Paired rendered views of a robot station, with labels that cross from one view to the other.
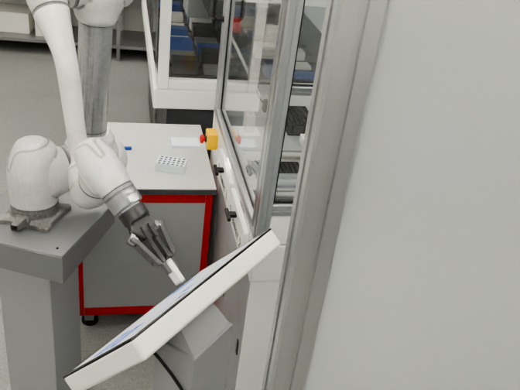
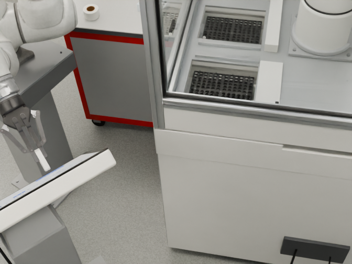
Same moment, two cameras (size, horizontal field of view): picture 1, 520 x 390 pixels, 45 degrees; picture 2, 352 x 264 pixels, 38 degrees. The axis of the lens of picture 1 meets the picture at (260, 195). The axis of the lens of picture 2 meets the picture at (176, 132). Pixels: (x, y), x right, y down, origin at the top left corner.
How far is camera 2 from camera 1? 95 cm
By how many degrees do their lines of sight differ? 30
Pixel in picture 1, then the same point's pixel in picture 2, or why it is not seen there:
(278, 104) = (143, 11)
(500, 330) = not seen: outside the picture
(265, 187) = (151, 84)
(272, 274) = (176, 151)
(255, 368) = (178, 212)
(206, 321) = (34, 224)
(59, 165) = (6, 24)
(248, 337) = (166, 191)
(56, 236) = not seen: hidden behind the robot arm
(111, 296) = (109, 109)
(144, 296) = (135, 113)
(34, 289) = not seen: hidden behind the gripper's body
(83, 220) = (36, 70)
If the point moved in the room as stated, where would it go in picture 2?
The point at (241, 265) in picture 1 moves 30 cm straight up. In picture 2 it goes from (57, 188) to (24, 109)
